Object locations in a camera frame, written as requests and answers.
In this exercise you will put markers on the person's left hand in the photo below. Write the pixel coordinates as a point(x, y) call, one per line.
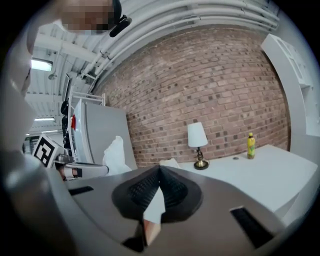
point(67, 173)

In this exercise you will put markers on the yellow drink bottle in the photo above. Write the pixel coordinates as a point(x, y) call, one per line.
point(251, 147)

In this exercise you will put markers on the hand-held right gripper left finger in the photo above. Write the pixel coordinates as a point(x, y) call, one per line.
point(100, 200)

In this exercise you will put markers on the white cloth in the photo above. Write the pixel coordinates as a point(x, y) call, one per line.
point(116, 157)

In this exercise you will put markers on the ceiling tube light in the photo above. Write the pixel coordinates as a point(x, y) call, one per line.
point(42, 64)
point(44, 119)

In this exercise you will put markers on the white metal rack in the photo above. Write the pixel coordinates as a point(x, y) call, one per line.
point(87, 96)

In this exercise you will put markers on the person's head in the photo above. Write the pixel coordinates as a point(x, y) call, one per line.
point(85, 17)

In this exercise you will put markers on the white wooden drawer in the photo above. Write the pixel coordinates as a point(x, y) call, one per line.
point(153, 212)

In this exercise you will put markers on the white bookshelf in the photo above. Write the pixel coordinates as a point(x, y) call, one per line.
point(295, 75)

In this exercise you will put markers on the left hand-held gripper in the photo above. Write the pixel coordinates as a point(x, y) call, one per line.
point(46, 150)

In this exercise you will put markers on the white desk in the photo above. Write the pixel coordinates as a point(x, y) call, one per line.
point(250, 180)

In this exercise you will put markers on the black head-worn camera mount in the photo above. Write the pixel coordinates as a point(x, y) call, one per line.
point(121, 23)

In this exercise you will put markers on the person's white shirt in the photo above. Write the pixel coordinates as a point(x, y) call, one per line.
point(15, 100)

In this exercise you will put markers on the red fridge magnet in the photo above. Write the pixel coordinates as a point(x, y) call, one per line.
point(73, 122)

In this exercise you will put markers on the white shade table lamp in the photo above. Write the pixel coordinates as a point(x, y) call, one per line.
point(197, 135)

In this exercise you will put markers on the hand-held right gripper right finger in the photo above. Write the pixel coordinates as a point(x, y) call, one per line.
point(205, 225)

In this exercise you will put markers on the hanging black bags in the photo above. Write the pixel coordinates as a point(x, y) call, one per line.
point(65, 125)

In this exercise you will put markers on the white refrigerator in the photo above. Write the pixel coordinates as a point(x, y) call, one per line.
point(105, 130)

